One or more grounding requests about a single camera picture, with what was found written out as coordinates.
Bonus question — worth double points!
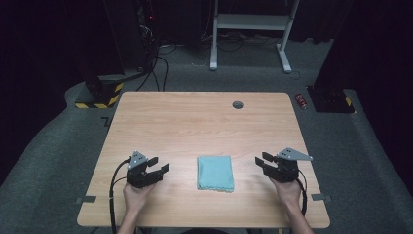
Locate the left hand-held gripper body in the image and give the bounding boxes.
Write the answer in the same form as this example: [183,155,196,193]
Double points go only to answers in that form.
[126,150,164,188]

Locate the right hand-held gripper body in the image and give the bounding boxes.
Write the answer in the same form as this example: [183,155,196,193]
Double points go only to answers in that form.
[269,147,314,183]

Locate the teal cloth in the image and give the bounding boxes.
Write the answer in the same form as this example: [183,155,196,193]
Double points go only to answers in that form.
[196,155,235,193]

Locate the person's left hand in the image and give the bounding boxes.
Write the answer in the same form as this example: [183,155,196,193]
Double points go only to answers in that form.
[122,182,156,214]

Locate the person's right hand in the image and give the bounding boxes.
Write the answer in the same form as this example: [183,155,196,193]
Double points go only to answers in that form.
[271,177,303,209]

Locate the grey tape strip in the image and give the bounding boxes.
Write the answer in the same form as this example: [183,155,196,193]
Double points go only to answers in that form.
[75,195,97,205]
[311,193,332,203]

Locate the red can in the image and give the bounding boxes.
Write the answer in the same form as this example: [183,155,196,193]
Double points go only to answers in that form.
[294,93,308,110]

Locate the black yellow striped stand base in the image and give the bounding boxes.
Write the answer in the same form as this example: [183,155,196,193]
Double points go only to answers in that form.
[75,73,125,110]

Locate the dark equipment rack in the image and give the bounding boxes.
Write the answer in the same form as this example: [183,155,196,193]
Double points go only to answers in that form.
[103,0,160,71]

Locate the right hand-held gripper cable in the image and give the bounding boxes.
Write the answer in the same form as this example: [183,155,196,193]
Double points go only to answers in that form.
[296,169,309,217]

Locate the hand-held gripper cable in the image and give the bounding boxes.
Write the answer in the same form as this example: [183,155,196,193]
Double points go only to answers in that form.
[109,158,131,234]
[296,169,309,217]

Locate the left hand-held gripper cable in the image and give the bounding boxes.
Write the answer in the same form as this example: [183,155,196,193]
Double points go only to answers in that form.
[109,158,131,234]

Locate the black floor cables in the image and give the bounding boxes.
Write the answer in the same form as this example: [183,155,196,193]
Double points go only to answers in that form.
[135,42,178,92]

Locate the white metal desk frame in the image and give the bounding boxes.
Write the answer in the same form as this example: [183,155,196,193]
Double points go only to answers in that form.
[209,0,301,74]

